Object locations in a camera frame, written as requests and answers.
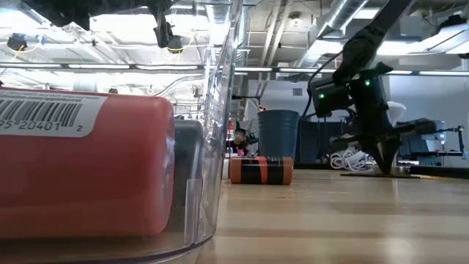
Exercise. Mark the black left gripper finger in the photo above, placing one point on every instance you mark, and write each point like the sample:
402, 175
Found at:
163, 33

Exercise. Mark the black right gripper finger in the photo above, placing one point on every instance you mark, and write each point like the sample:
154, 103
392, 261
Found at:
375, 154
390, 154

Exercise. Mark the clear plastic bin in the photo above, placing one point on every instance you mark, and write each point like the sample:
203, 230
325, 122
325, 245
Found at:
216, 110

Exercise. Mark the dark blue cup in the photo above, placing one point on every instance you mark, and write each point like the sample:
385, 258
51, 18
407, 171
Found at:
277, 133

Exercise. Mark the small orange paint bottle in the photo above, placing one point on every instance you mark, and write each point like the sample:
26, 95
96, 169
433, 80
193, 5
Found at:
262, 170

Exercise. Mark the large grey paint bottle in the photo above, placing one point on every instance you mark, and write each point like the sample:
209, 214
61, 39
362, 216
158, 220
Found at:
187, 157

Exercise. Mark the large red paint bottle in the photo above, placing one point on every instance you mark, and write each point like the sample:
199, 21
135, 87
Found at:
91, 176

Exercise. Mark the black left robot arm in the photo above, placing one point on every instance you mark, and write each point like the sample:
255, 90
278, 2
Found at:
91, 9

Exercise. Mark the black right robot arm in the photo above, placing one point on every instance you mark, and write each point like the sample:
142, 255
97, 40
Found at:
366, 40

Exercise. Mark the grey background monitor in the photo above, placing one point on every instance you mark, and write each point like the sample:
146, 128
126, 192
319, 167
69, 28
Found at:
438, 137

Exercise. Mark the black background stand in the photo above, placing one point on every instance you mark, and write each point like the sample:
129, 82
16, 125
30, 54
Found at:
459, 139

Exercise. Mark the white pillar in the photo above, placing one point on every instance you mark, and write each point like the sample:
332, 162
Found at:
85, 86

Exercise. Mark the person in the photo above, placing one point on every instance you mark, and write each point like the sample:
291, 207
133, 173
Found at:
240, 141

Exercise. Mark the silver slanted ceiling duct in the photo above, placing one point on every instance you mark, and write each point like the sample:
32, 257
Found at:
329, 22

